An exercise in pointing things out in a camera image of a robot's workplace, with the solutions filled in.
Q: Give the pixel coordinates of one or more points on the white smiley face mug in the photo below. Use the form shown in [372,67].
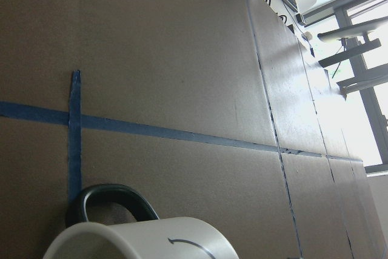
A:
[148,237]

